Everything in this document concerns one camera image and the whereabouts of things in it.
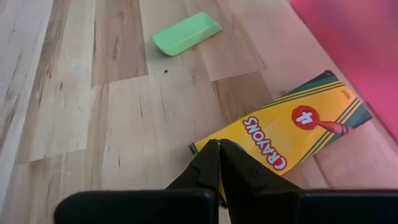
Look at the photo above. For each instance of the yellow green crayon box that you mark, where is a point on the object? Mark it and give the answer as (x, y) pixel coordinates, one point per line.
(295, 137)

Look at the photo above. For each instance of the green eraser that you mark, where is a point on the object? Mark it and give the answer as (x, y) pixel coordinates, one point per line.
(186, 32)

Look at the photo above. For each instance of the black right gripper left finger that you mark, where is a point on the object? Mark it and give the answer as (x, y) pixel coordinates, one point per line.
(199, 174)

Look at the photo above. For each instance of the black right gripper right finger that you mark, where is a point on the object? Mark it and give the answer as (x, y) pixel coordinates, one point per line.
(248, 180)

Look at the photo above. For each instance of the pink translucent bin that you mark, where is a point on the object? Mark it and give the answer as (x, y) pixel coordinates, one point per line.
(357, 46)

